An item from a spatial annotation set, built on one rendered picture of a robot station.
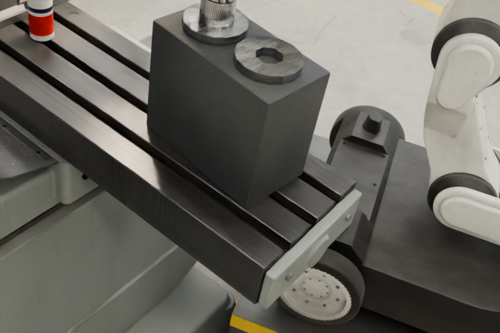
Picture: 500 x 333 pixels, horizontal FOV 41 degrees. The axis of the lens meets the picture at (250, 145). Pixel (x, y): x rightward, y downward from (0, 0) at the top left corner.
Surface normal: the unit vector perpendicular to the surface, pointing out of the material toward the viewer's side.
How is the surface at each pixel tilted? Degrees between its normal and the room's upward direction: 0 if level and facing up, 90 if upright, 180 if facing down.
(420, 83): 0
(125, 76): 0
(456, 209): 90
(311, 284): 90
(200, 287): 0
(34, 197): 90
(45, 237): 90
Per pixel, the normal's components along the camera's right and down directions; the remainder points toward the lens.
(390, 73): 0.15, -0.74
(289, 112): 0.70, 0.54
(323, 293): -0.33, 0.59
